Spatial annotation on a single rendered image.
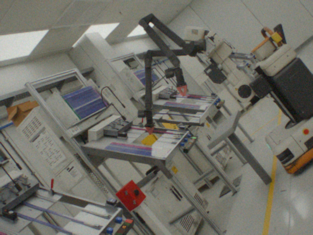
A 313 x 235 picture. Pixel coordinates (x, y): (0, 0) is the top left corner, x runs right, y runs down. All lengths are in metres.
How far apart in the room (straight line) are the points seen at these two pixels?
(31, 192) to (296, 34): 9.12
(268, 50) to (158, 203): 1.46
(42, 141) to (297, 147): 2.04
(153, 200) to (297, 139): 1.18
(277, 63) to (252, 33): 7.86
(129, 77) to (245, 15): 6.60
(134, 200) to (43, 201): 0.61
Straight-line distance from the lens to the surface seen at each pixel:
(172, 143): 3.07
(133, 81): 4.37
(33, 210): 2.13
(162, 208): 2.96
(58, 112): 3.16
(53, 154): 3.19
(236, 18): 10.57
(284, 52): 2.71
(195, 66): 7.69
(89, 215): 2.07
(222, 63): 2.87
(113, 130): 3.20
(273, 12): 10.49
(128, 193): 2.44
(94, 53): 6.61
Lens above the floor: 0.97
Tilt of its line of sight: 1 degrees up
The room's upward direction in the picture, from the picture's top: 40 degrees counter-clockwise
